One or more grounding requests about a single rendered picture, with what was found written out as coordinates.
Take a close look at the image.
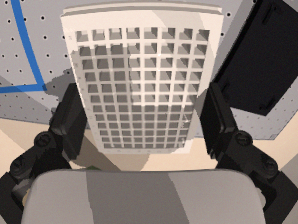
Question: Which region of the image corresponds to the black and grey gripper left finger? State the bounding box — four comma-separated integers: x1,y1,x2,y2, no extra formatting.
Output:
0,83,88,224

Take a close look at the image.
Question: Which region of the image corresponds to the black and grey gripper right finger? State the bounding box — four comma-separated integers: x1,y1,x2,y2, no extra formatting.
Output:
200,82,298,224

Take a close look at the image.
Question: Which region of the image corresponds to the blue tape outline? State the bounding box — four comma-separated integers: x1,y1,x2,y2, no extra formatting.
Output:
0,0,47,93

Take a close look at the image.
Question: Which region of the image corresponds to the black rectangular frame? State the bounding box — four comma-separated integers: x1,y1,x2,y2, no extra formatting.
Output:
213,0,298,117

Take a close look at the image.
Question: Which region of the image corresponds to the grey perforated base plate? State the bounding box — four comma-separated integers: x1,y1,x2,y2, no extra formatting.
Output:
0,0,298,140

